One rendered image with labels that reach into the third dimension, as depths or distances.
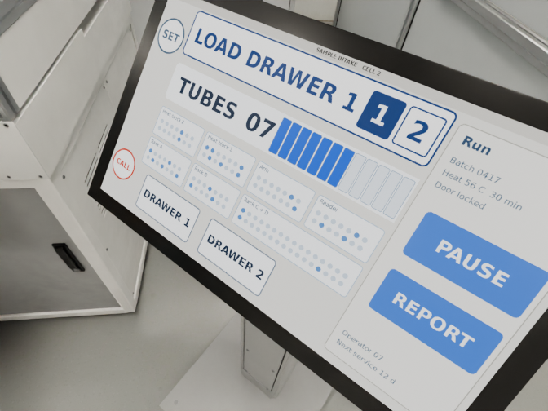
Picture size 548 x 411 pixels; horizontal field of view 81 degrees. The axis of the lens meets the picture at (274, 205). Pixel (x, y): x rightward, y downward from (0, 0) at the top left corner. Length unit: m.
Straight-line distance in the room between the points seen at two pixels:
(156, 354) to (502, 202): 1.27
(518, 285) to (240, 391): 1.09
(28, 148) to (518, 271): 0.77
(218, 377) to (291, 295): 0.98
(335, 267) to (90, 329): 1.29
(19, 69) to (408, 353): 0.77
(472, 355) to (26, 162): 0.78
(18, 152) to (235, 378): 0.96
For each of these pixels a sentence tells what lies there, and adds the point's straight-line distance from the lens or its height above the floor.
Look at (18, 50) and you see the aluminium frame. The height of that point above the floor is 1.01.
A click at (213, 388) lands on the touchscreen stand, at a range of 1.30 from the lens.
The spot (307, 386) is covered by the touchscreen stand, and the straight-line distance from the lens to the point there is 1.32.
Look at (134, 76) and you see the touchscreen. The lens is 0.47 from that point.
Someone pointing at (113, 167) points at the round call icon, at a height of 1.01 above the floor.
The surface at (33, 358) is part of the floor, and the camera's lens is 1.56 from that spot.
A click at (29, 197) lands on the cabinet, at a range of 0.91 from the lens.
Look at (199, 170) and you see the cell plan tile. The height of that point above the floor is 1.05.
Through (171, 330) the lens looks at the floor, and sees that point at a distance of 1.42.
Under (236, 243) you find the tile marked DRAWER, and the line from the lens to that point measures 0.36.
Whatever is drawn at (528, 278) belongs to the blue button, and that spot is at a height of 1.10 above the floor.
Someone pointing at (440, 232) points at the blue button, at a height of 1.10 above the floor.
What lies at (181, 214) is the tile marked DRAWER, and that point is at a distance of 0.40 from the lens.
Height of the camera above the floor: 1.32
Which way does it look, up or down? 50 degrees down
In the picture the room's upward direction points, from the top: 7 degrees clockwise
